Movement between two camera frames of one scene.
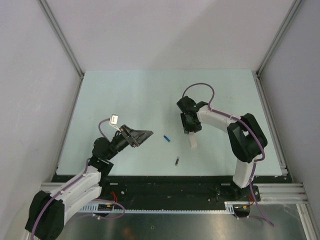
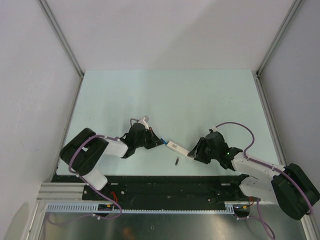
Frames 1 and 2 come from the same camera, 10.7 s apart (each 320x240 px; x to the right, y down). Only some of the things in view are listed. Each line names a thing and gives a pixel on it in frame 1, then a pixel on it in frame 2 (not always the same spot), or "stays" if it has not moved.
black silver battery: (177, 161) stays
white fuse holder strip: (192, 139) -> (177, 148)
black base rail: (138, 190) stays
